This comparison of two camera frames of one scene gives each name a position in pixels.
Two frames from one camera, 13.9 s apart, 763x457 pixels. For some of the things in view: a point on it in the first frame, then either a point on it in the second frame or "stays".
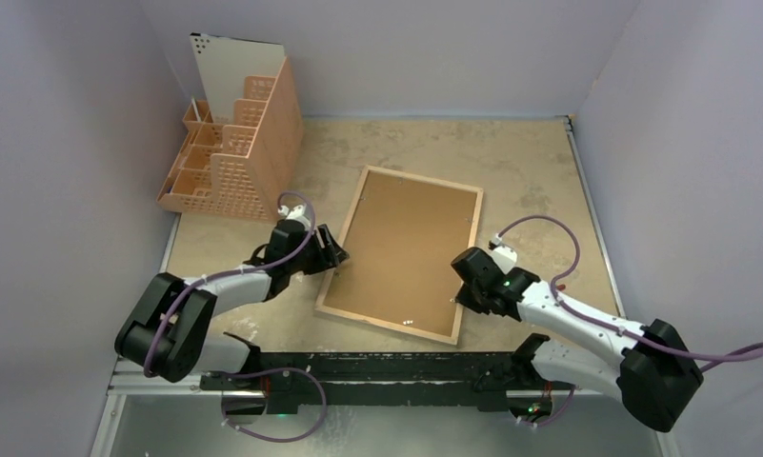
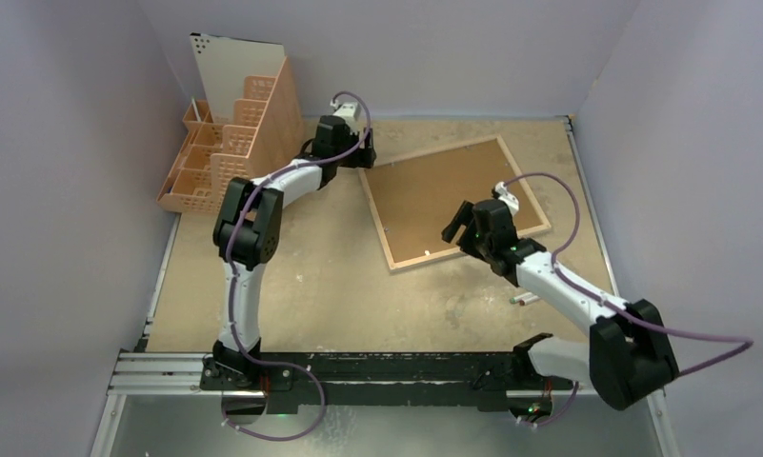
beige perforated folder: [226, 63] stays
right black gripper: [470, 294] → [468, 228]
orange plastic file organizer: [242, 170] stays
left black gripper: [324, 260] → [362, 158]
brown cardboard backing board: [401, 243] → [416, 199]
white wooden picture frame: [469, 247] → [512, 162]
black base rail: [382, 381] stays
